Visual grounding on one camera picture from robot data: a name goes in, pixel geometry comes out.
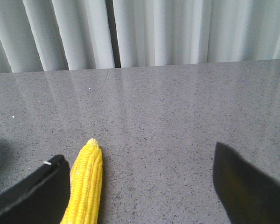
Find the yellow corn cob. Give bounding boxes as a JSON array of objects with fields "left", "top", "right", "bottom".
[{"left": 61, "top": 138, "right": 103, "bottom": 224}]

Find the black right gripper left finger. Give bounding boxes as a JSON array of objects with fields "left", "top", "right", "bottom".
[{"left": 0, "top": 155, "right": 70, "bottom": 224}]

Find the white pleated curtain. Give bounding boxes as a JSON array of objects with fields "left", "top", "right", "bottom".
[{"left": 0, "top": 0, "right": 280, "bottom": 73}]

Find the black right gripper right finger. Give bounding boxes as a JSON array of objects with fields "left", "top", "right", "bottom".
[{"left": 213, "top": 142, "right": 280, "bottom": 224}]

